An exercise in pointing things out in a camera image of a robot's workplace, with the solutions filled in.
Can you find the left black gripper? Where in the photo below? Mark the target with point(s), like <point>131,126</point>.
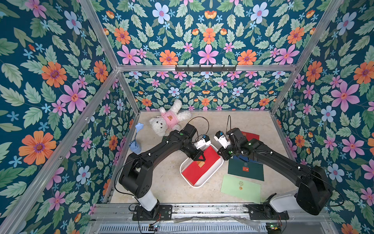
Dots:
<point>196,156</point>

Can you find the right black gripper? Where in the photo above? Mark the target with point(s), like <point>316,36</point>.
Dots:
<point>223,152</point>

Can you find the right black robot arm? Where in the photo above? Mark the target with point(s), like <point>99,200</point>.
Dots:
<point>313,190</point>

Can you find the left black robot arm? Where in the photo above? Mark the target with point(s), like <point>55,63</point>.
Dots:
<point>137,172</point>

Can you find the navy blue envelope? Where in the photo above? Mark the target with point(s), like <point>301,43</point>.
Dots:
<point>244,159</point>

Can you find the red envelope gold sticker back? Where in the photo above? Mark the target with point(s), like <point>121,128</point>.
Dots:
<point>250,136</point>

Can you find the dark green envelope right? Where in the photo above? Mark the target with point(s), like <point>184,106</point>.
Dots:
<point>248,169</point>

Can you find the white teddy bear pink shirt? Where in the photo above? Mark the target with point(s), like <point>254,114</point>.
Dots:
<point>169,119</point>

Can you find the light green envelope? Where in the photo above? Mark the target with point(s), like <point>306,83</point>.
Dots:
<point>241,188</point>

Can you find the small green circuit board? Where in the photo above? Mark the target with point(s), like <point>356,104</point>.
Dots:
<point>273,228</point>

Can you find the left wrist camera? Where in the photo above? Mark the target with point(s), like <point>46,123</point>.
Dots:
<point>203,143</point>

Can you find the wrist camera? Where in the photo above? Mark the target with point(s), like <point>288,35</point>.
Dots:
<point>222,139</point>
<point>203,143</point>

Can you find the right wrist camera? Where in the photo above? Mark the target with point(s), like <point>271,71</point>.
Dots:
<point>222,139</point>

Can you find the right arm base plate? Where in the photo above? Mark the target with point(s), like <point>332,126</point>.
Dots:
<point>263,212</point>

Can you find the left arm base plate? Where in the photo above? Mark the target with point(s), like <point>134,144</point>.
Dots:
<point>160,213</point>

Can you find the black hook rail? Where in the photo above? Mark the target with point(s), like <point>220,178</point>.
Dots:
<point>205,68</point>

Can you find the aluminium front rail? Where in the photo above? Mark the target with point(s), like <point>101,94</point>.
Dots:
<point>124,212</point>

